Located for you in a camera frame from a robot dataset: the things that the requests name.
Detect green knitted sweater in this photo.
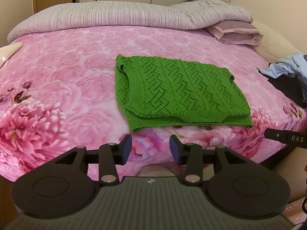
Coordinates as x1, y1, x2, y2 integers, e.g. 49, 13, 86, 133
115, 55, 253, 132

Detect light blue clothes pile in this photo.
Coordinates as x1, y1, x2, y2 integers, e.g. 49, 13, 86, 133
257, 52, 306, 79

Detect dark garment on bed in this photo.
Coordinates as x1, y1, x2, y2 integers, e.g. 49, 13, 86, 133
258, 65, 306, 108

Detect pink floral bed sheet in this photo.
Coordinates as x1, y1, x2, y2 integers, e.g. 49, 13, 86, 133
1, 26, 306, 181

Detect lilac pillow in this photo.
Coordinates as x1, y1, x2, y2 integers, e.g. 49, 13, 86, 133
205, 20, 263, 46

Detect cream bed corner guard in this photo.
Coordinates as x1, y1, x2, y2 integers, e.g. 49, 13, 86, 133
0, 43, 22, 65

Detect lilac striped quilt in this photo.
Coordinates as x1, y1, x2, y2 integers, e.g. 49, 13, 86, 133
7, 0, 253, 43

